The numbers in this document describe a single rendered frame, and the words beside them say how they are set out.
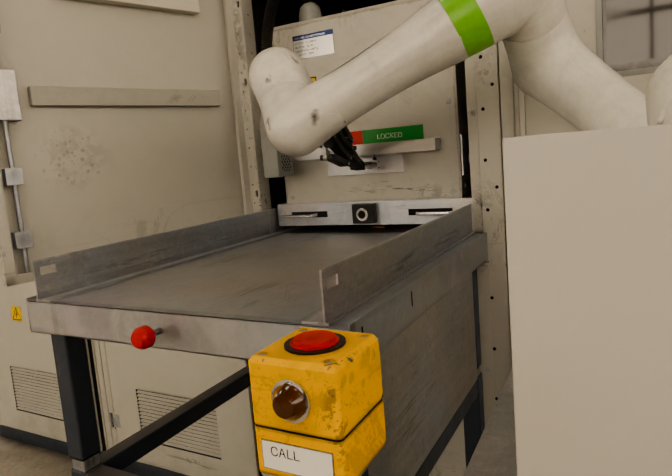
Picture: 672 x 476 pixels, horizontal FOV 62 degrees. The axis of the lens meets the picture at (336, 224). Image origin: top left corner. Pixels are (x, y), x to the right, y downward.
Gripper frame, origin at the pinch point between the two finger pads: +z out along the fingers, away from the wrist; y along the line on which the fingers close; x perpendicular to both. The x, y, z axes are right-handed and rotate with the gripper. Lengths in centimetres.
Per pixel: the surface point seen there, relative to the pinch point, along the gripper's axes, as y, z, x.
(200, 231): 23.5, -14.6, -28.5
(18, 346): 52, 32, -150
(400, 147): -3.7, 1.6, 10.7
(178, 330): 51, -46, 2
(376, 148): -3.9, 1.6, 4.5
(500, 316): 30.8, 21.0, 32.2
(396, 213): 8.8, 12.1, 7.4
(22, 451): 90, 50, -153
